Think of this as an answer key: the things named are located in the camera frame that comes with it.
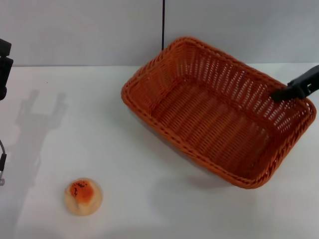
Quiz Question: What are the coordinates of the orange woven plastic basket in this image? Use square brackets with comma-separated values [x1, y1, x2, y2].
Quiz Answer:
[121, 36, 318, 190]

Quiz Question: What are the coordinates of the round bun with orange top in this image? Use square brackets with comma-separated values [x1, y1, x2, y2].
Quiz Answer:
[64, 177, 103, 217]

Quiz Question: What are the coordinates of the grey cable with black sleeve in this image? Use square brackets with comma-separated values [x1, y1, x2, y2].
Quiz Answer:
[0, 138, 7, 187]

